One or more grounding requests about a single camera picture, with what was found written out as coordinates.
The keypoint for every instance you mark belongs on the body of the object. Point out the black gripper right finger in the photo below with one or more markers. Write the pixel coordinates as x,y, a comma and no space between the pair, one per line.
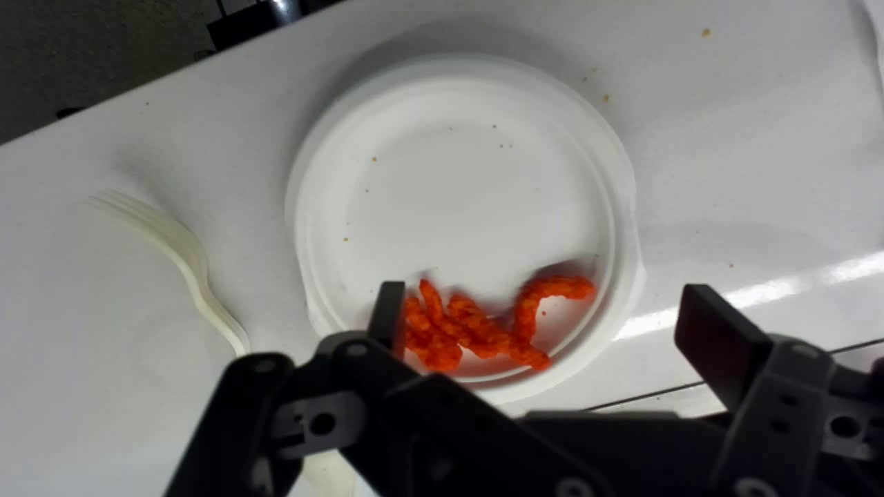
799,422

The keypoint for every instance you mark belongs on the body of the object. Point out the white paper plate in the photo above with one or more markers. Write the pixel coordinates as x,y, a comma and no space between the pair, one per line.
473,173

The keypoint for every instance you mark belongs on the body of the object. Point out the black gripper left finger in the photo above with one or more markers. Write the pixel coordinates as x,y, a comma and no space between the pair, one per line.
406,434

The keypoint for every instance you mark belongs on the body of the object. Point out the white plastic fork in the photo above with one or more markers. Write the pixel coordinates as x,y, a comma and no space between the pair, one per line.
186,256

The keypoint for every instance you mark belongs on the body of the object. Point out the orange snack pieces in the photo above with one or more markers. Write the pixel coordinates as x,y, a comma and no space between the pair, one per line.
437,330

